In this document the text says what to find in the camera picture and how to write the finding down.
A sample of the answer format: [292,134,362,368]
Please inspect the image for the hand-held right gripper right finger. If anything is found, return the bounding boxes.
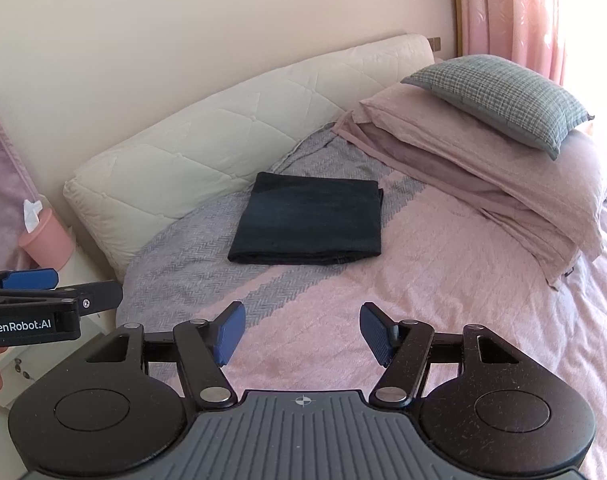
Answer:
[359,303,544,408]

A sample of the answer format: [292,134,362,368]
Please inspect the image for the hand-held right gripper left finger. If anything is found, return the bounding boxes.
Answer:
[58,302,246,408]

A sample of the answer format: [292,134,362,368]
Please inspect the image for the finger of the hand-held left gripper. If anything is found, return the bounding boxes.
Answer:
[0,280,124,317]
[0,268,59,291]

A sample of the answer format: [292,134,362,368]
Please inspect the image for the dark blue jeans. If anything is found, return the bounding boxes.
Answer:
[227,171,385,266]

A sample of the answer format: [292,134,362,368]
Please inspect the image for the white nightstand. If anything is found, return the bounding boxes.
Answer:
[0,247,130,411]

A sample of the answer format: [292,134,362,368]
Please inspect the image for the pink tissue holder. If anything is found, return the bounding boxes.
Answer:
[18,210,77,269]

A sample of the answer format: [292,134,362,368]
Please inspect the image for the white tissue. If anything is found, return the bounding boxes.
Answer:
[23,199,47,234]

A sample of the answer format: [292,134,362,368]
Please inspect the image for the mauve hanging cloth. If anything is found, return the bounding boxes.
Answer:
[0,92,40,273]

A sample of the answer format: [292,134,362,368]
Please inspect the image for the pink folded sheet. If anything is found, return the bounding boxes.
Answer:
[332,110,584,291]

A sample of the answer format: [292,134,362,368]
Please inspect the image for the white quilted headboard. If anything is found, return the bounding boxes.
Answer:
[63,34,438,281]

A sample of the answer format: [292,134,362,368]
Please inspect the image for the grey checked pillow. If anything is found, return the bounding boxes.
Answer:
[401,55,595,161]

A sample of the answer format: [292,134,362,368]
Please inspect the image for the pink curtain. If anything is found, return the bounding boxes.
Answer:
[456,0,607,88]

